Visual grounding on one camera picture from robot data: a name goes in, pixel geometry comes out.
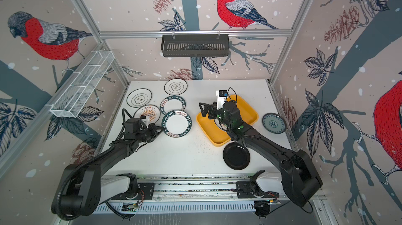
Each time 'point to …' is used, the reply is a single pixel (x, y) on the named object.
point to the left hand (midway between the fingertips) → (166, 124)
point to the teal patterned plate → (274, 123)
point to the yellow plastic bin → (219, 136)
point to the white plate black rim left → (138, 97)
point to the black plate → (236, 156)
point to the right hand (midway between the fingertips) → (207, 101)
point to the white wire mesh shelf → (82, 83)
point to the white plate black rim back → (175, 86)
